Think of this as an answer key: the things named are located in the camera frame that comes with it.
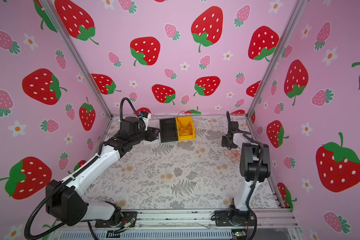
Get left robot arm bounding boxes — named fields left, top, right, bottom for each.
left=24, top=111, right=160, bottom=240

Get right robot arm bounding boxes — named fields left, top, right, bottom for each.
left=222, top=112, right=271, bottom=226

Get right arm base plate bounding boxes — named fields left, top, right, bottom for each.
left=211, top=211, right=257, bottom=227

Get red cable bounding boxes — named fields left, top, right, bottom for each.
left=176, top=111, right=194, bottom=138

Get yellow plastic bin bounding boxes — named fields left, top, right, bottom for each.
left=176, top=116, right=195, bottom=141

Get black plastic bin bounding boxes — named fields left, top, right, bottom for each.
left=160, top=118, right=179, bottom=143

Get aluminium frame rail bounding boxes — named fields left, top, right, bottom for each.
left=49, top=209, right=304, bottom=240

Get orange and black cables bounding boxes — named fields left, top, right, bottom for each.
left=223, top=149, right=242, bottom=164

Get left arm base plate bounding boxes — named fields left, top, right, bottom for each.
left=95, top=211, right=138, bottom=229

